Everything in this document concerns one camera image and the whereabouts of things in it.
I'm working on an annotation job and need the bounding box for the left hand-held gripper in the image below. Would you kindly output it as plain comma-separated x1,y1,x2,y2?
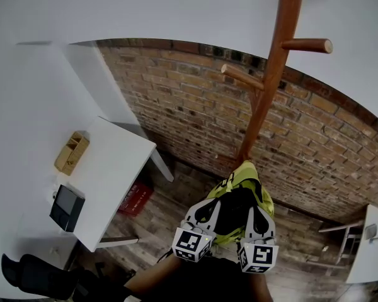
171,198,224,263

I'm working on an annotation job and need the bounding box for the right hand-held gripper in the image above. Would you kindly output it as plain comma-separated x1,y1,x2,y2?
238,205,280,274

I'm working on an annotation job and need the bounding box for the yellow-green black backpack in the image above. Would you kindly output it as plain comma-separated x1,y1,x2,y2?
206,160,276,249

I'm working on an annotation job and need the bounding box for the wooden coat stand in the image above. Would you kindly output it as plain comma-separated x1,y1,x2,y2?
220,0,346,170

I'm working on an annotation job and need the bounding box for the person's right forearm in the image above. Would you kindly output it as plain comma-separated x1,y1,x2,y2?
255,271,273,302

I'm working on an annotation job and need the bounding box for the person's left forearm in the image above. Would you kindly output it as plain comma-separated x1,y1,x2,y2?
124,255,183,296

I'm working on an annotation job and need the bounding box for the person's black clothing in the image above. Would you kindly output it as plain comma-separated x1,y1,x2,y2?
122,256,266,302

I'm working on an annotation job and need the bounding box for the red box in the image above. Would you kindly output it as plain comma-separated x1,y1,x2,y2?
118,181,155,217

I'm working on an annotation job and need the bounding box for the white desk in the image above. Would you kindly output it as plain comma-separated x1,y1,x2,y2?
49,115,175,254

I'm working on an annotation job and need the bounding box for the small white grey device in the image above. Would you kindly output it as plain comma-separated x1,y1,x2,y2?
364,223,378,243

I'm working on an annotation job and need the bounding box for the small white table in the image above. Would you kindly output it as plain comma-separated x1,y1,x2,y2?
346,203,378,284

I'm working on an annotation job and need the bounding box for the black box with grey lid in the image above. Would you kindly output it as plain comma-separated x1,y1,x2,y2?
49,184,86,233

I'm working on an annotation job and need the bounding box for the wooden desk organizer box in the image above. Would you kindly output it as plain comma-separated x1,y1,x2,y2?
54,130,91,177

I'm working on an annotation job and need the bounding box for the black mesh office chair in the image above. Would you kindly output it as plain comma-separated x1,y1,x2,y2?
0,252,136,302

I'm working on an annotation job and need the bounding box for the light wooden frame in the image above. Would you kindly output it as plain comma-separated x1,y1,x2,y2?
307,220,366,269

